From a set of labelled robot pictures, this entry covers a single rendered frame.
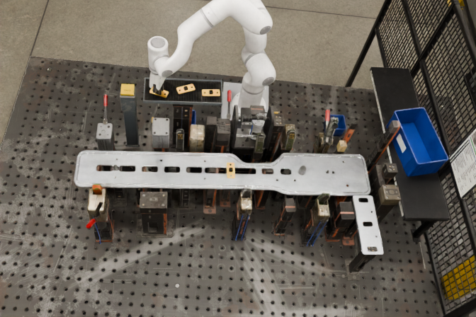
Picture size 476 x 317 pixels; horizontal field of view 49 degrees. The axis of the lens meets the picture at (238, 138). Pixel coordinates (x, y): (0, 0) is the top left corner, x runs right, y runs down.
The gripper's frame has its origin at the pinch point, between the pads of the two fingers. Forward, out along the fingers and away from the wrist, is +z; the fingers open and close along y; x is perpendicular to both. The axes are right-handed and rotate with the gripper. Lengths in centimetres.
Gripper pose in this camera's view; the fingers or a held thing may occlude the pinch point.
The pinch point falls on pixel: (159, 88)
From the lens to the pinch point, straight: 248.1
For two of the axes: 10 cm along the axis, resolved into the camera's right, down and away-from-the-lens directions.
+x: 9.5, 3.2, -0.8
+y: -3.1, 7.9, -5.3
